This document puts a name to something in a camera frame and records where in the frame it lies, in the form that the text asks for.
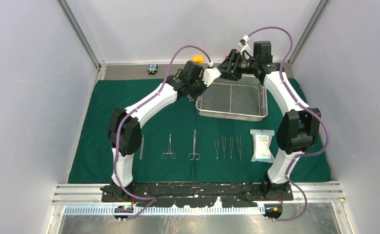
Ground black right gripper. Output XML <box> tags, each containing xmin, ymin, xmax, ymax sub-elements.
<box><xmin>217</xmin><ymin>49</ymin><xmax>259</xmax><ymax>81</ymax></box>

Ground white sterile packet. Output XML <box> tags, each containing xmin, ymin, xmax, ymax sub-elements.
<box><xmin>250</xmin><ymin>129</ymin><xmax>275</xmax><ymax>163</ymax></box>

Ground metal mesh instrument tray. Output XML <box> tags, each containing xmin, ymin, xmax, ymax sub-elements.
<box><xmin>196</xmin><ymin>76</ymin><xmax>268</xmax><ymax>122</ymax></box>

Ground green surgical drape cloth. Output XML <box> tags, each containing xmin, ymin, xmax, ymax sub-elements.
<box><xmin>68</xmin><ymin>76</ymin><xmax>332</xmax><ymax>184</ymax></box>

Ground steel needle holder clamp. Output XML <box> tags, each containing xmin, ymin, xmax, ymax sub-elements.
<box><xmin>229</xmin><ymin>137</ymin><xmax>234</xmax><ymax>159</ymax></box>

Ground yellow toy block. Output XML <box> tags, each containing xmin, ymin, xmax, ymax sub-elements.
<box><xmin>192</xmin><ymin>56</ymin><xmax>204</xmax><ymax>64</ymax></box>

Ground long steel probe rod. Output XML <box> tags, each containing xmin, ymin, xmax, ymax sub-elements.
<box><xmin>139</xmin><ymin>135</ymin><xmax>145</xmax><ymax>160</ymax></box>

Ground blue owl toy block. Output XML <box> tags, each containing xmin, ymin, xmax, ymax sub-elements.
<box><xmin>147</xmin><ymin>64</ymin><xmax>158</xmax><ymax>75</ymax></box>

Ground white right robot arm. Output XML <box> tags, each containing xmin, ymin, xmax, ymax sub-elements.
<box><xmin>218</xmin><ymin>41</ymin><xmax>321</xmax><ymax>200</ymax></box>

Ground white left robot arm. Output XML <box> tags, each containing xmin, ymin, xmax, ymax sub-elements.
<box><xmin>107</xmin><ymin>61</ymin><xmax>221</xmax><ymax>202</ymax></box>

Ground steel ring-handled hemostat clamp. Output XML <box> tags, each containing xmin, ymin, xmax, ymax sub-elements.
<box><xmin>161</xmin><ymin>134</ymin><xmax>177</xmax><ymax>159</ymax></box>

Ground steel ring-handled scissors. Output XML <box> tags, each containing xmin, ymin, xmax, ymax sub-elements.
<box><xmin>188</xmin><ymin>129</ymin><xmax>200</xmax><ymax>160</ymax></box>

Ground steel surgical forceps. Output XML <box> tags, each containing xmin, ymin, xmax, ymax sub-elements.
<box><xmin>214</xmin><ymin>138</ymin><xmax>220</xmax><ymax>160</ymax></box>

